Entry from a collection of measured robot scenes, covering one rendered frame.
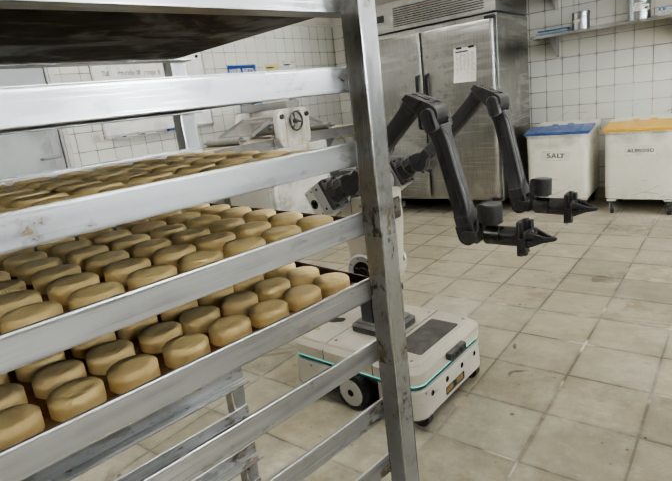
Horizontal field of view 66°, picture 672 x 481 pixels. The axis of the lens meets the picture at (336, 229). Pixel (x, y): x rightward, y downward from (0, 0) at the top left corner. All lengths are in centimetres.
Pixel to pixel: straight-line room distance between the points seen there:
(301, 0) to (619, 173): 445
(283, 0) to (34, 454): 48
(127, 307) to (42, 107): 18
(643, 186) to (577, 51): 147
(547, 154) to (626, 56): 113
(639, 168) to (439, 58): 193
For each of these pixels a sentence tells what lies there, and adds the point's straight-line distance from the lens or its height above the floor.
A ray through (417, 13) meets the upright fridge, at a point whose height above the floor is 190.
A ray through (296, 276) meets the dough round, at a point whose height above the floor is 97.
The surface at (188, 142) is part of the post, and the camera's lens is 99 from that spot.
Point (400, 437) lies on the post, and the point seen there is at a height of 75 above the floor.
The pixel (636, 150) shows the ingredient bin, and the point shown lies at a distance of 487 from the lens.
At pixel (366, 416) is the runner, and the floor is 79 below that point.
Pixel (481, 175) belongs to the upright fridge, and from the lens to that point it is 497.
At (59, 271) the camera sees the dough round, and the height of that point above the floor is 106.
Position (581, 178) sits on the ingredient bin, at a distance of 501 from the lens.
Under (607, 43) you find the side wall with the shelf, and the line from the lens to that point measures 554.
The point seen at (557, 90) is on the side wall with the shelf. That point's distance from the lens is 563.
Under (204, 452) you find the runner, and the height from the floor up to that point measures 88.
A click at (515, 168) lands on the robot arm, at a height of 90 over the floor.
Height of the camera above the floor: 121
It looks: 14 degrees down
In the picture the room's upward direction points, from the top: 7 degrees counter-clockwise
